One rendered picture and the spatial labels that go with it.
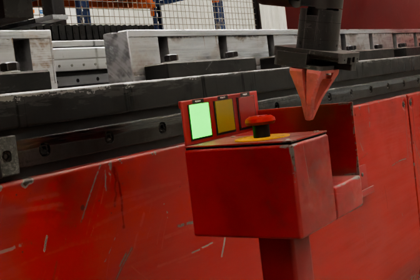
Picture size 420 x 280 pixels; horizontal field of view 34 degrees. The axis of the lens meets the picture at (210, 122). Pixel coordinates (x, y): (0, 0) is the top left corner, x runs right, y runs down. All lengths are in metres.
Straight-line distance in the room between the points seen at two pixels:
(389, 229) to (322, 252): 0.39
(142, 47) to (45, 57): 0.23
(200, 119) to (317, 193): 0.19
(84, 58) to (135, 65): 0.30
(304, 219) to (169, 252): 0.32
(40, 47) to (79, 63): 0.43
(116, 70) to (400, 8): 1.74
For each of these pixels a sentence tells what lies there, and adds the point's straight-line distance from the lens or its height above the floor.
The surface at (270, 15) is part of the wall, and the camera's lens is 8.57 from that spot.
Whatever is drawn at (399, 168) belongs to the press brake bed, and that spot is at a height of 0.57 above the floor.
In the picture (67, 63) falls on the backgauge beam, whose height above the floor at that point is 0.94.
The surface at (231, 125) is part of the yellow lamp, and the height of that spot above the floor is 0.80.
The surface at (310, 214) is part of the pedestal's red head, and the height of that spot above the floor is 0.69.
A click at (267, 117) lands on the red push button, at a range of 0.89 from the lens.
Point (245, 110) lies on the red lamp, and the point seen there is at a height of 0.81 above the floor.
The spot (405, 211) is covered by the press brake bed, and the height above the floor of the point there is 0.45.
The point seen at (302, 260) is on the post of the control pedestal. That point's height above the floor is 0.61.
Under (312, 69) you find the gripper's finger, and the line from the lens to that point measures 0.93.
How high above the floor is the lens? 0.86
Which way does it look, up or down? 3 degrees down
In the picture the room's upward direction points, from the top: 7 degrees counter-clockwise
